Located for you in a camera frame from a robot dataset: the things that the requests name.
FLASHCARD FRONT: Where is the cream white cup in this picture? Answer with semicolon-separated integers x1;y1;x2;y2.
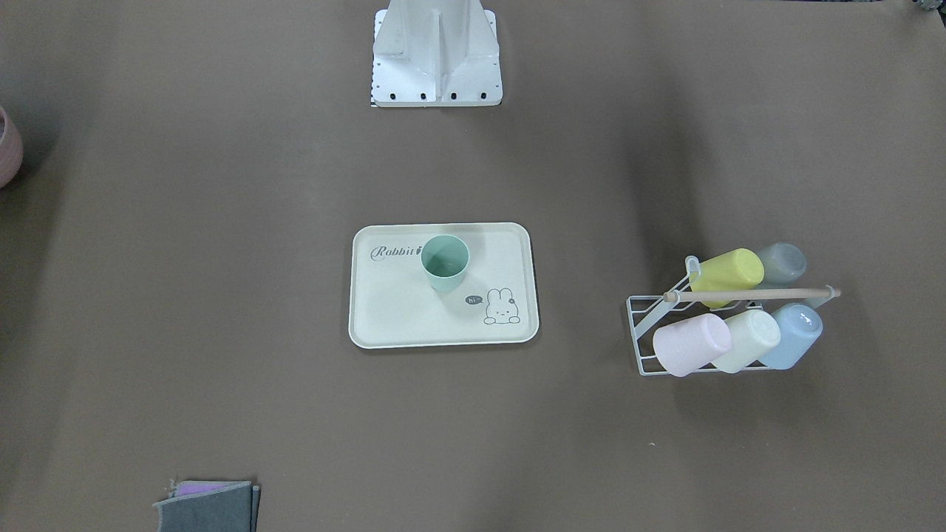
712;310;781;374

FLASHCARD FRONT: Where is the white rabbit tray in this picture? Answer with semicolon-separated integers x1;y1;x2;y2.
348;222;540;348

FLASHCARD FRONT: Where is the yellow cup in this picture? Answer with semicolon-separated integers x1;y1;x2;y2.
690;248;766;292

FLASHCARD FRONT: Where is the grey cup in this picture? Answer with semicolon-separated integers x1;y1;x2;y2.
755;242;808;290

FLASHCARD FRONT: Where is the pink cup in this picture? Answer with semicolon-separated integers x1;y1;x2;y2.
653;314;732;377

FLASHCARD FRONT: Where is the green cup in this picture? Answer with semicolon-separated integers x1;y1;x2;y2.
420;233;471;293

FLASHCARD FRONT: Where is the pink bowl with ice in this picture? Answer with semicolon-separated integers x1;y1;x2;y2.
0;107;24;188

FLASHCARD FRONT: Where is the white wire cup rack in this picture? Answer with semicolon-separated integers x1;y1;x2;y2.
626;256;842;377

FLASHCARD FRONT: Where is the light blue cup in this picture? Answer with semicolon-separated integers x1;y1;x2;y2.
759;303;823;370

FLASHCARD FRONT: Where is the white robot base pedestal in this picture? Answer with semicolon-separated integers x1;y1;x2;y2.
370;1;503;108

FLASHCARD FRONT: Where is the grey folded cloth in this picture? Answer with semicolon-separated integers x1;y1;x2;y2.
153;480;261;531

